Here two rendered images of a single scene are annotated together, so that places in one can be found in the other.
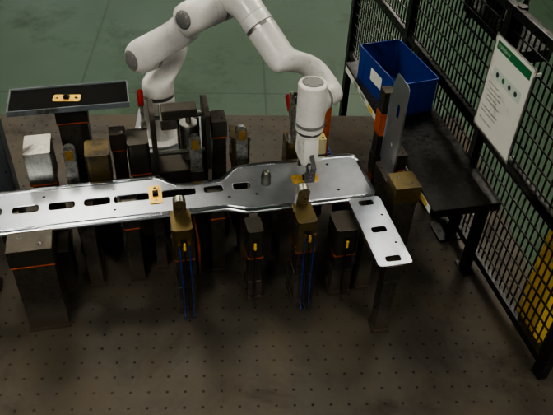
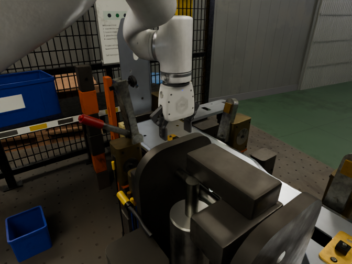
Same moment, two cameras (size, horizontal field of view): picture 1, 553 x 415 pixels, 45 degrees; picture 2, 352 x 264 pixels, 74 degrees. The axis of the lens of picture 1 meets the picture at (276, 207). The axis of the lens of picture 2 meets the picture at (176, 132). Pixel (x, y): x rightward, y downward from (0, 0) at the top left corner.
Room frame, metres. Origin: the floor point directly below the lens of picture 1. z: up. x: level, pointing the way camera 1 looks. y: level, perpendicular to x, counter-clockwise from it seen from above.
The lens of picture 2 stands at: (1.89, 0.51, 1.35)
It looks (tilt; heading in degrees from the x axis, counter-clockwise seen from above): 26 degrees down; 248
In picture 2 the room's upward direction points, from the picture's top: straight up
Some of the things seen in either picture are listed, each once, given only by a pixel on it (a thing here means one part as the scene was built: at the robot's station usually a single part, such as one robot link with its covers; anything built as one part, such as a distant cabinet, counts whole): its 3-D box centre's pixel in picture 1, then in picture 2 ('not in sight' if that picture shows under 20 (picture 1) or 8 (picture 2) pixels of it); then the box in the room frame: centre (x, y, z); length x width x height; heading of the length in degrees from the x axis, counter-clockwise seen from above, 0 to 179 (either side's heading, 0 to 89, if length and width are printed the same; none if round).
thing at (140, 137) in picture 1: (141, 181); not in sight; (1.74, 0.45, 0.89); 0.12 x 0.07 x 0.38; 14
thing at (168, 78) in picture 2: (309, 124); (175, 76); (1.65, -0.09, 1.20); 0.09 x 0.08 x 0.03; 14
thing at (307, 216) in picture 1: (302, 258); (233, 161); (1.42, -0.08, 0.87); 0.12 x 0.07 x 0.35; 14
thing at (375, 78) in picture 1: (395, 76); (3, 99); (2.15, -0.41, 1.10); 0.30 x 0.17 x 0.13; 21
